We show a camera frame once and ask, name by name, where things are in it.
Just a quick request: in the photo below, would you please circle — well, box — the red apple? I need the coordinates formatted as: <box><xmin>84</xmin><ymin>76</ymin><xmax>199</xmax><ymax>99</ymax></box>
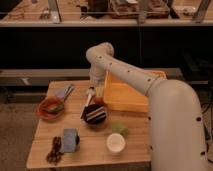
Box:
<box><xmin>93</xmin><ymin>95</ymin><xmax>104</xmax><ymax>104</ymax></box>

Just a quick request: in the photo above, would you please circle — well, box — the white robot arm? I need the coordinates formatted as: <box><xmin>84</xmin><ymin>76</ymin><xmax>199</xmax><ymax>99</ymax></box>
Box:
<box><xmin>86</xmin><ymin>42</ymin><xmax>208</xmax><ymax>171</ymax></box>

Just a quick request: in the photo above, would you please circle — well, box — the yellow plastic tray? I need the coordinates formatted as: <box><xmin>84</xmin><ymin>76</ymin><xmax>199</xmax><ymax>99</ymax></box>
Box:
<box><xmin>102</xmin><ymin>69</ymin><xmax>167</xmax><ymax>113</ymax></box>

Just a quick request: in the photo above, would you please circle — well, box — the white spoon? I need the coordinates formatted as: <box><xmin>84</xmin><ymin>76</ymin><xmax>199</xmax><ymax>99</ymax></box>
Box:
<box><xmin>85</xmin><ymin>87</ymin><xmax>95</xmax><ymax>106</ymax></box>

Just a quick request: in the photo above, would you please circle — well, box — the layered cake slice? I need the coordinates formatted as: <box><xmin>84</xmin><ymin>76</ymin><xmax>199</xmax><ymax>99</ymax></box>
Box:
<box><xmin>85</xmin><ymin>104</ymin><xmax>107</xmax><ymax>123</ymax></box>

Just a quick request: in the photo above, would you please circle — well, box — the green vegetable in bowl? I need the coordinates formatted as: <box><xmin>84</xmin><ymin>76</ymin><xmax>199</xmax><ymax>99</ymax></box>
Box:
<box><xmin>44</xmin><ymin>103</ymin><xmax>64</xmax><ymax>114</ymax></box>

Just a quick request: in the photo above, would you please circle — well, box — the green cup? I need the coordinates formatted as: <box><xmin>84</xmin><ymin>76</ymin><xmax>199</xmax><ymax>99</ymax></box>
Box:
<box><xmin>111</xmin><ymin>122</ymin><xmax>128</xmax><ymax>136</ymax></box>

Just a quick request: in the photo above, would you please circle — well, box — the wooden table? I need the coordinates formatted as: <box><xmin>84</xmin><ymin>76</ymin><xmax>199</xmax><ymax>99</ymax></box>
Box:
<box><xmin>26</xmin><ymin>80</ymin><xmax>151</xmax><ymax>169</ymax></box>

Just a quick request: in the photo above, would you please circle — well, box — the orange bowl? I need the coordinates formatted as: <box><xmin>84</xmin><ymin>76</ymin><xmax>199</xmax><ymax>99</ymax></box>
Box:
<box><xmin>36</xmin><ymin>97</ymin><xmax>64</xmax><ymax>121</ymax></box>

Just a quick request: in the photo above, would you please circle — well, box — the blue grey sponge block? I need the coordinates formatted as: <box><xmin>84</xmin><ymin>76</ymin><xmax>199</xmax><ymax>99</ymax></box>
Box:
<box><xmin>62</xmin><ymin>128</ymin><xmax>77</xmax><ymax>153</ymax></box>

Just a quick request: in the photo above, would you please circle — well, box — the white cup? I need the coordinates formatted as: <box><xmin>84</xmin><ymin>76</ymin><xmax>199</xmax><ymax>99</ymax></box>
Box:
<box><xmin>106</xmin><ymin>133</ymin><xmax>126</xmax><ymax>154</ymax></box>

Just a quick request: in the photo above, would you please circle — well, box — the dark grape bunch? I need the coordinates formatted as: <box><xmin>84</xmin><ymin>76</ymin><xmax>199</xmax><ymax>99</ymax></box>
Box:
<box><xmin>46</xmin><ymin>137</ymin><xmax>62</xmax><ymax>164</ymax></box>

